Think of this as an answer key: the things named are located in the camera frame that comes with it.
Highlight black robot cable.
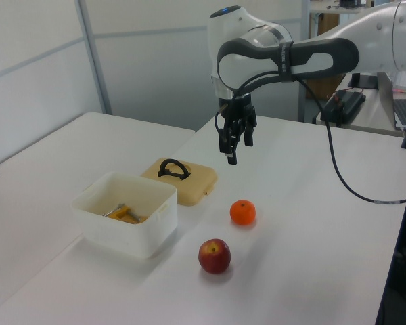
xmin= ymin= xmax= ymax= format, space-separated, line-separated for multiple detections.
xmin=215 ymin=72 xmax=406 ymax=206

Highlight black electronics box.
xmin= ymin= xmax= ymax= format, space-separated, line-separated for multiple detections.
xmin=320 ymin=89 xmax=367 ymax=128

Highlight dark metal frame post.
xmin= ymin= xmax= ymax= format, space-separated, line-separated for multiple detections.
xmin=374 ymin=148 xmax=406 ymax=325

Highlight white plastic container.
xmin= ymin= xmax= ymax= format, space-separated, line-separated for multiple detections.
xmin=70 ymin=171 xmax=179 ymax=260

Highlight orange toy mandarin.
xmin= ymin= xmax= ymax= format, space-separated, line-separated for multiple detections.
xmin=229 ymin=199 xmax=258 ymax=226

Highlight grey partition post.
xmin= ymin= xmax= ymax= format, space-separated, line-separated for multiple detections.
xmin=76 ymin=0 xmax=113 ymax=116
xmin=296 ymin=0 xmax=311 ymax=123

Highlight beige lid with black handle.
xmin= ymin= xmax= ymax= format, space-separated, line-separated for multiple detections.
xmin=140 ymin=157 xmax=219 ymax=207

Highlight silver laptop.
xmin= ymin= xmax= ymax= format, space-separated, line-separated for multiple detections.
xmin=376 ymin=71 xmax=406 ymax=131

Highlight yellow toy tool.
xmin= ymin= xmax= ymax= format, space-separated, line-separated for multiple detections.
xmin=101 ymin=202 xmax=148 ymax=225

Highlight brown wooden cabinet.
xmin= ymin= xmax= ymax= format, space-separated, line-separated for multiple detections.
xmin=315 ymin=12 xmax=346 ymax=100

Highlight red toy apple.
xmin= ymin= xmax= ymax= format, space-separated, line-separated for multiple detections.
xmin=198 ymin=238 xmax=232 ymax=275

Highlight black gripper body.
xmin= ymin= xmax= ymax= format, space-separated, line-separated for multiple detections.
xmin=217 ymin=95 xmax=258 ymax=129

